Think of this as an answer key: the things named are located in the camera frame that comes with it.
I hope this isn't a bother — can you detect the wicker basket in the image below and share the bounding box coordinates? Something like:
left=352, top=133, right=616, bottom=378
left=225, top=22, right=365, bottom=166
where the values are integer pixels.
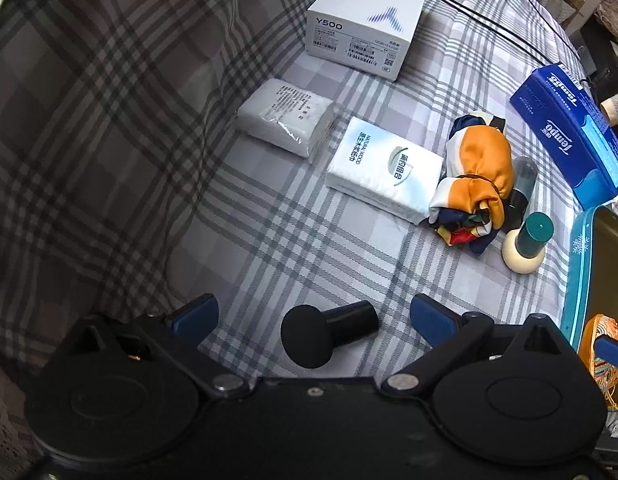
left=594, top=0, right=618, bottom=58

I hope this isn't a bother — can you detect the white lace cloth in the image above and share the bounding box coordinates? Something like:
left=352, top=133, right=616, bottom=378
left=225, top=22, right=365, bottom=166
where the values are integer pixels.
left=0, top=355, right=44, bottom=480

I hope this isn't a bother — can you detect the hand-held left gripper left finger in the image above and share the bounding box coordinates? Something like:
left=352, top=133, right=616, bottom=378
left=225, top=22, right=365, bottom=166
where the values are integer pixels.
left=64, top=294, right=250, bottom=401

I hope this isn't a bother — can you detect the black cable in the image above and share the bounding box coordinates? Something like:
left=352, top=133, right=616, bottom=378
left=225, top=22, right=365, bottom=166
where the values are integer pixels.
left=426, top=0, right=597, bottom=86

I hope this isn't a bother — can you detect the black box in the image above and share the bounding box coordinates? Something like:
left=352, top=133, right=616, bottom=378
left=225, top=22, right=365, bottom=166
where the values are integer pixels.
left=579, top=25, right=618, bottom=106

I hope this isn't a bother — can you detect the black massage head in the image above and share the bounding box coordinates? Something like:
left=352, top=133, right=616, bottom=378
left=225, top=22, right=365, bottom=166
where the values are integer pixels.
left=280, top=301, right=380, bottom=368

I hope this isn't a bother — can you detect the cream bottle teal cap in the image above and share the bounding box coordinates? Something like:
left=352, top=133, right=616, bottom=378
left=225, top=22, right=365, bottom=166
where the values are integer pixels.
left=502, top=211, right=555, bottom=275

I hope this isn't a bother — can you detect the clear glitter bottle black cap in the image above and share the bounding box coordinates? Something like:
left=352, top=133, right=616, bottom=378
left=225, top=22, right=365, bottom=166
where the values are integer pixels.
left=504, top=156, right=539, bottom=228

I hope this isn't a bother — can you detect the orange white blue scarf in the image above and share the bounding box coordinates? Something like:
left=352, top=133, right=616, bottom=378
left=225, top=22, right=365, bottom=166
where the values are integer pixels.
left=428, top=112, right=515, bottom=256

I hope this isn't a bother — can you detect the white tissue pack green logo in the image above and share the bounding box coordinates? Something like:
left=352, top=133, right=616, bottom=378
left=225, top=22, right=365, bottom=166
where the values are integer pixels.
left=325, top=116, right=445, bottom=225

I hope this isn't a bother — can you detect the teal tin box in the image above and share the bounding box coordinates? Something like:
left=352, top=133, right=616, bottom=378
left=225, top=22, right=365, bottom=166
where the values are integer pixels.
left=559, top=204, right=618, bottom=413

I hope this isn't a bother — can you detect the grey plaid bed sheet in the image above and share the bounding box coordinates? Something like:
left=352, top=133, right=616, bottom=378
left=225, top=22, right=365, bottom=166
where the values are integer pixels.
left=0, top=0, right=618, bottom=411

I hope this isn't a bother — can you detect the white knitted cloth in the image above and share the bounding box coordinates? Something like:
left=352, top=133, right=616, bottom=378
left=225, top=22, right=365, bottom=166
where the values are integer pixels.
left=599, top=85, right=618, bottom=126

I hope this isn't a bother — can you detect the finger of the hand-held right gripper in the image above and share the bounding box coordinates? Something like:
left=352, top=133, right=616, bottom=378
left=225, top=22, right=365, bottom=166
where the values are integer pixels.
left=593, top=336, right=618, bottom=362

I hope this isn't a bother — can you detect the clear-wrapped white tissue pack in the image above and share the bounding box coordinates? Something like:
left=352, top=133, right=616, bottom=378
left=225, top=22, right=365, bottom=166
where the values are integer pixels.
left=235, top=78, right=340, bottom=163

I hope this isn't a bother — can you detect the orange patterned cloth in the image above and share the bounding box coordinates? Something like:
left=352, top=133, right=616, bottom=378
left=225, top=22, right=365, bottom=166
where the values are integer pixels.
left=578, top=314, right=618, bottom=413

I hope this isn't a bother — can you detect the white phone box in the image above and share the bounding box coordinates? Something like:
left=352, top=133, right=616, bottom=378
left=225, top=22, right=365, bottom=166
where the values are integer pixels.
left=305, top=0, right=431, bottom=82

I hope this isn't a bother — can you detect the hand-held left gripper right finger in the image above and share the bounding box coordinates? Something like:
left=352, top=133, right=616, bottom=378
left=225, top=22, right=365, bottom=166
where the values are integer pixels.
left=381, top=294, right=575, bottom=401

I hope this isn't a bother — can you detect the blue tissue pack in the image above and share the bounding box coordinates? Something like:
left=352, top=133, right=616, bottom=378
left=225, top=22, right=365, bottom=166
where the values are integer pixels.
left=509, top=61, right=618, bottom=211

